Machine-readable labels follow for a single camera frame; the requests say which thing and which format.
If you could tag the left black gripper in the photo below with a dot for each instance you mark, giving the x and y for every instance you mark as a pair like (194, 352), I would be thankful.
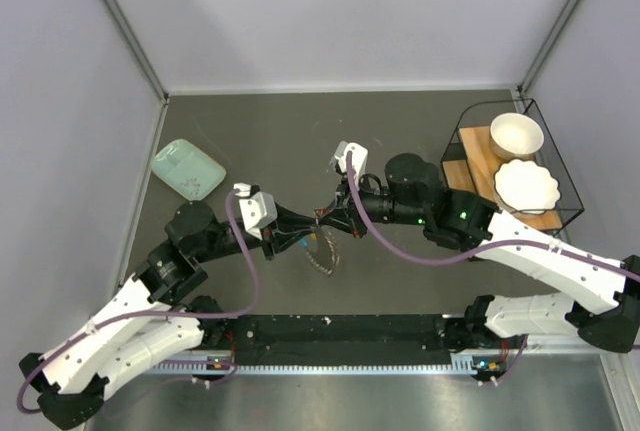
(288, 230)

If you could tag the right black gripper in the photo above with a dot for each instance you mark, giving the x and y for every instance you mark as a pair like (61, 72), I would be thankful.
(349, 216)

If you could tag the metal keyring with blue handle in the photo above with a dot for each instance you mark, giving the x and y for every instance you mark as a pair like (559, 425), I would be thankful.
(323, 254)

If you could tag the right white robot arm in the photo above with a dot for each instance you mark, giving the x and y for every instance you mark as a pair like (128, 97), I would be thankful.
(593, 298)

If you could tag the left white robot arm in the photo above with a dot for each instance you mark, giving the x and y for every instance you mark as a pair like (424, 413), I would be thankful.
(147, 320)

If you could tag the mint green rectangular tray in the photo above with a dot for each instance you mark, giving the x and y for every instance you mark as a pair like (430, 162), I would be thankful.
(187, 170)

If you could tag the lower wooden shelf board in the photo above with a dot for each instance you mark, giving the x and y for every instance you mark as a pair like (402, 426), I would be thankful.
(458, 175)

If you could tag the wooden shelf board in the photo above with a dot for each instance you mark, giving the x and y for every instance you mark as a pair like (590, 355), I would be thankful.
(458, 175)
(482, 162)

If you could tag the upper wooden shelf board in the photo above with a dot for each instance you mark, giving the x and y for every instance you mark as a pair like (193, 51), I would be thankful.
(482, 162)

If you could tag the white scalloped plate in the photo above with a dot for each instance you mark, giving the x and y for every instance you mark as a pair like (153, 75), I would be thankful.
(524, 187)

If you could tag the cream ceramic bowl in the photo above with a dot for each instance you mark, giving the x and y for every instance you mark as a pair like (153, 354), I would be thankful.
(514, 135)

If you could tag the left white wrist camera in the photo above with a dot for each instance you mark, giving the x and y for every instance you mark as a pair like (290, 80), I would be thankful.
(257, 208)

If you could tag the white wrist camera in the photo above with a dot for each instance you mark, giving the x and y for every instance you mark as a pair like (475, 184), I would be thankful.
(350, 156)
(257, 208)

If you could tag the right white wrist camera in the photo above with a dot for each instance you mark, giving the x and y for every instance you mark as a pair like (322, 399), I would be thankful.
(350, 156)

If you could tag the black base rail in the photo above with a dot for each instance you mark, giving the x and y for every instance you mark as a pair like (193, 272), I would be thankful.
(343, 340)

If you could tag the black wire rack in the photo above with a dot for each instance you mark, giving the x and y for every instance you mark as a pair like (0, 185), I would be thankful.
(570, 206)

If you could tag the white slotted cable duct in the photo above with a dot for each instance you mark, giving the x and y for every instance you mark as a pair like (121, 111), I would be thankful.
(457, 366)

